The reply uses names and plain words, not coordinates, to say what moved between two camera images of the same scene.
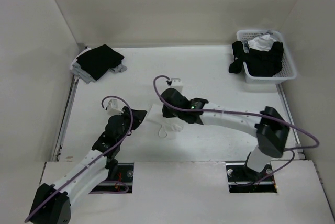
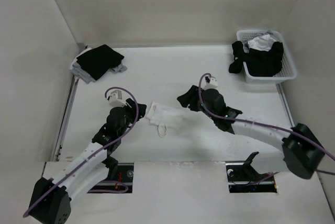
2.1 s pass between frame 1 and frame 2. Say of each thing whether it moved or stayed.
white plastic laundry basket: stayed
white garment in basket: stayed
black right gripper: moved
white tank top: stayed
